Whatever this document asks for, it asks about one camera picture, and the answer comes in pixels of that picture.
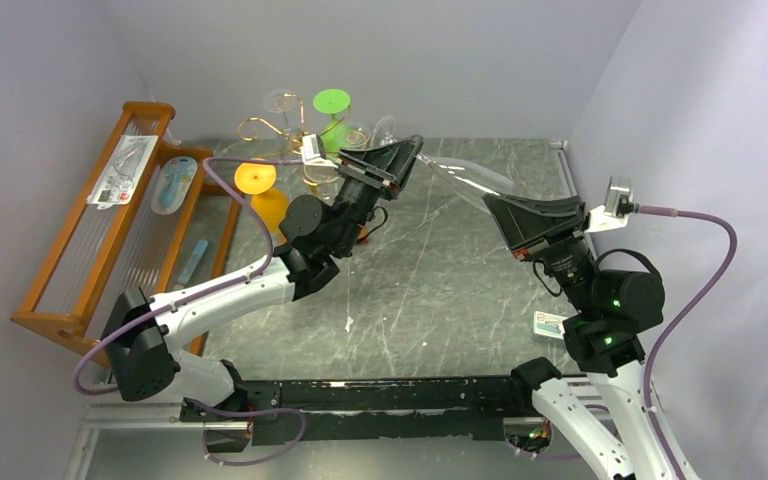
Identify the small white card box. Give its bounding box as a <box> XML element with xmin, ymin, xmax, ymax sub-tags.
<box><xmin>532</xmin><ymin>311</ymin><xmax>566</xmax><ymax>340</ymax></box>

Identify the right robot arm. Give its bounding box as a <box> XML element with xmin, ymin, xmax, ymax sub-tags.
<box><xmin>482</xmin><ymin>194</ymin><xmax>698</xmax><ymax>479</ymax></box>

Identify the green plastic wine glass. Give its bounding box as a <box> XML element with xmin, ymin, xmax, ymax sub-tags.
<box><xmin>313</xmin><ymin>88</ymin><xmax>351</xmax><ymax>153</ymax></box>

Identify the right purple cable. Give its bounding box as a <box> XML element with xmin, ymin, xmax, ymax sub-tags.
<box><xmin>634</xmin><ymin>203</ymin><xmax>739</xmax><ymax>480</ymax></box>

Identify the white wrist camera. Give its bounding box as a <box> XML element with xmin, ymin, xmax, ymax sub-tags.
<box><xmin>585</xmin><ymin>175</ymin><xmax>639</xmax><ymax>233</ymax></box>
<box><xmin>299</xmin><ymin>134</ymin><xmax>331</xmax><ymax>168</ymax></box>

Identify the blue packaged tool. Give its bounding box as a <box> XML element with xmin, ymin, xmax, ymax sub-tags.
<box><xmin>151</xmin><ymin>156</ymin><xmax>198</xmax><ymax>216</ymax></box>

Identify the clear glass edge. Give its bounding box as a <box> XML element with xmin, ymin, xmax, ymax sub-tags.
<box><xmin>369</xmin><ymin>115</ymin><xmax>516</xmax><ymax>216</ymax></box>

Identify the white packaged item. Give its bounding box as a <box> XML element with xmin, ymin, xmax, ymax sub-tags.
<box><xmin>86</xmin><ymin>134</ymin><xmax>159</xmax><ymax>210</ymax></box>

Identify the orange plastic wine glass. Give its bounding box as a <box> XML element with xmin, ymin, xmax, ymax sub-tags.
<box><xmin>234</xmin><ymin>162</ymin><xmax>290</xmax><ymax>238</ymax></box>

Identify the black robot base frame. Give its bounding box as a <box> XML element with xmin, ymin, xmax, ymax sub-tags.
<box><xmin>179</xmin><ymin>375</ymin><xmax>553</xmax><ymax>455</ymax></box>

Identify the clear champagne flute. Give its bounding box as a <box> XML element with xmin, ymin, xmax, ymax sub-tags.
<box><xmin>302</xmin><ymin>165</ymin><xmax>340</xmax><ymax>196</ymax></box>

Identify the wooden dish drying rack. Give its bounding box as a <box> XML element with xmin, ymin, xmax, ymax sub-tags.
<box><xmin>10</xmin><ymin>101</ymin><xmax>241</xmax><ymax>355</ymax></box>

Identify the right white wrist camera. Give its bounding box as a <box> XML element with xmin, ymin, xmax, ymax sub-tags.
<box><xmin>585</xmin><ymin>175</ymin><xmax>639</xmax><ymax>233</ymax></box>

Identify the gold wire wine glass rack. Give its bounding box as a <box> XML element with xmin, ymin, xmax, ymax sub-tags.
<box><xmin>234</xmin><ymin>88</ymin><xmax>370</xmax><ymax>200</ymax></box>

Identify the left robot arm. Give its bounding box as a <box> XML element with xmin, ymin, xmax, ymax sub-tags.
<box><xmin>100</xmin><ymin>134</ymin><xmax>424</xmax><ymax>420</ymax></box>

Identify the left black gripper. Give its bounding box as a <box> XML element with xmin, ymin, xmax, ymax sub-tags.
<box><xmin>336</xmin><ymin>141</ymin><xmax>428</xmax><ymax>260</ymax></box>

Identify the clear wine glass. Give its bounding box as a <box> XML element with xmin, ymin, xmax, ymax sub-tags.
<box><xmin>341</xmin><ymin>125</ymin><xmax>370</xmax><ymax>149</ymax></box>

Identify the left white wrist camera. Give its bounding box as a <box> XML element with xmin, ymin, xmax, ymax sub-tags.
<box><xmin>299</xmin><ymin>134</ymin><xmax>331</xmax><ymax>168</ymax></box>

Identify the blue pink toothbrush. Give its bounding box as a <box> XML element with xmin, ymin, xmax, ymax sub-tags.
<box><xmin>175</xmin><ymin>239</ymin><xmax>209</xmax><ymax>288</ymax></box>

